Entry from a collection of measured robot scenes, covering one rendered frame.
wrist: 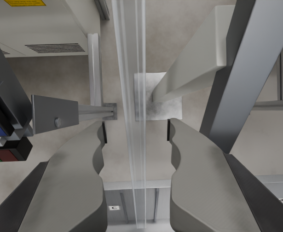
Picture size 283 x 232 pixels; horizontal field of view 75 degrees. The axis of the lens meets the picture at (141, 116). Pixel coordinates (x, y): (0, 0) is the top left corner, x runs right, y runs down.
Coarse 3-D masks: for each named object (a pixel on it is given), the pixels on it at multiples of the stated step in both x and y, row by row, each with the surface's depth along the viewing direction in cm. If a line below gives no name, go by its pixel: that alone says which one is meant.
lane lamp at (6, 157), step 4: (0, 152) 32; (4, 152) 32; (8, 152) 32; (0, 156) 33; (4, 156) 33; (8, 156) 33; (12, 156) 33; (4, 160) 34; (8, 160) 34; (12, 160) 34; (16, 160) 34
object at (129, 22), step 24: (120, 0) 7; (144, 0) 8; (120, 24) 8; (144, 24) 8; (120, 48) 9; (144, 48) 9; (120, 72) 10; (144, 72) 10; (144, 96) 11; (144, 120) 12; (144, 144) 14; (144, 168) 16; (144, 192) 19; (144, 216) 24
